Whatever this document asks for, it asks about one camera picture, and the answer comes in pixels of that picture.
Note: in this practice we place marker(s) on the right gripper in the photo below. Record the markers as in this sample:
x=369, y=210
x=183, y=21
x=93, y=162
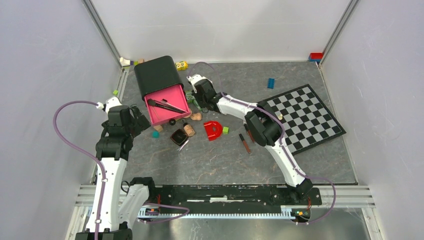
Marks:
x=197, y=96

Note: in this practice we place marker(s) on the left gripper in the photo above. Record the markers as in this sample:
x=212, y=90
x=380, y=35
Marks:
x=140, y=123

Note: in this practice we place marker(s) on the black makeup brush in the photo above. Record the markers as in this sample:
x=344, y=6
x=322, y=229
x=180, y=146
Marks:
x=168, y=107

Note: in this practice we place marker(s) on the beige makeup sponge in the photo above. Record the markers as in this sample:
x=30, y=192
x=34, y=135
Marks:
x=196, y=116

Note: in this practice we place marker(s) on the thin black pencil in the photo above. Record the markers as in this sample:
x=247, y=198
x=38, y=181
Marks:
x=172, y=105

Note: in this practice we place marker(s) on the black pink drawer organizer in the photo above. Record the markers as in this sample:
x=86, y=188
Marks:
x=159, y=79

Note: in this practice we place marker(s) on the red lipstick tube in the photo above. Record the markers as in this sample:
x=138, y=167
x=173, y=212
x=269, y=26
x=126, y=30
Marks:
x=249, y=132

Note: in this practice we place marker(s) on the brown lip gloss tube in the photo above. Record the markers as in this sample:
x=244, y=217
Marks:
x=244, y=143

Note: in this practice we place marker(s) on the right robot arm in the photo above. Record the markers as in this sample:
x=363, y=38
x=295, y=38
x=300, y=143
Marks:
x=266, y=129

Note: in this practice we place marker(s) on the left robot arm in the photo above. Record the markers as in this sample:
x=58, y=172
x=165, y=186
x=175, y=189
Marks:
x=110, y=219

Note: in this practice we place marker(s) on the green number blocks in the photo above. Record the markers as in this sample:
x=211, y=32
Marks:
x=189, y=95

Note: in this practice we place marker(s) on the teal cube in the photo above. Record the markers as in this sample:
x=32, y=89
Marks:
x=155, y=134

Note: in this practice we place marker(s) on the wooden cube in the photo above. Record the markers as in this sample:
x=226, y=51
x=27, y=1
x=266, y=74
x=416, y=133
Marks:
x=158, y=128

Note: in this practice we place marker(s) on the yellow toy block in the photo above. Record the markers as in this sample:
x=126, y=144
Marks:
x=181, y=65

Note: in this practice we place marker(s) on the black drawer knob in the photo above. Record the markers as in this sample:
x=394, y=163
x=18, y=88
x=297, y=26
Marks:
x=172, y=122

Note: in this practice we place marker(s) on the red D-shaped toy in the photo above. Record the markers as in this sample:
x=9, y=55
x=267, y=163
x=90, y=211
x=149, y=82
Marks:
x=213, y=130

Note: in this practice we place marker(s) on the foundation bottle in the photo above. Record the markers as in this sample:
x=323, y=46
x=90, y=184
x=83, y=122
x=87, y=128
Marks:
x=188, y=128

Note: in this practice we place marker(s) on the small green cube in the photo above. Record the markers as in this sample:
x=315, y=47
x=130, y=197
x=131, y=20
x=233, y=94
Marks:
x=225, y=130

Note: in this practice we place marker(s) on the black compact case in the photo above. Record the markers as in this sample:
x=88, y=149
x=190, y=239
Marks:
x=179, y=137

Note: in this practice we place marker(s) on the silver tweezers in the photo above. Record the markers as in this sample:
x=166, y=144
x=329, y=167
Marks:
x=182, y=146

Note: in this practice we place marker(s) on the white toy block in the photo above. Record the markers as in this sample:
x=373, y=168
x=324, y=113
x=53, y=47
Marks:
x=124, y=62

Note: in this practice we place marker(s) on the blue lego brick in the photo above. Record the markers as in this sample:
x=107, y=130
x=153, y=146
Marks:
x=271, y=83

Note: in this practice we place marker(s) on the black white chessboard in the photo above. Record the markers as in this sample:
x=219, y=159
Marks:
x=307, y=121

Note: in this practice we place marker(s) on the red blue corner blocks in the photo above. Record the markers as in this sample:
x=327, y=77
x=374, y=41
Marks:
x=315, y=57

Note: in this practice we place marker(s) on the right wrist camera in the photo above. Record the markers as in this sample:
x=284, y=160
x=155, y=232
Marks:
x=194, y=79

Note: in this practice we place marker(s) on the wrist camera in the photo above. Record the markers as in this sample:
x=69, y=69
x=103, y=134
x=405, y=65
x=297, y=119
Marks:
x=110, y=103
x=194, y=79

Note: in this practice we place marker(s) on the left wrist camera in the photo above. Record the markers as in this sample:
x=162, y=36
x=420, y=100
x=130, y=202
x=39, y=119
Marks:
x=110, y=103

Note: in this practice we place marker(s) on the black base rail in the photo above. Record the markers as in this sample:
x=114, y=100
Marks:
x=235, y=198

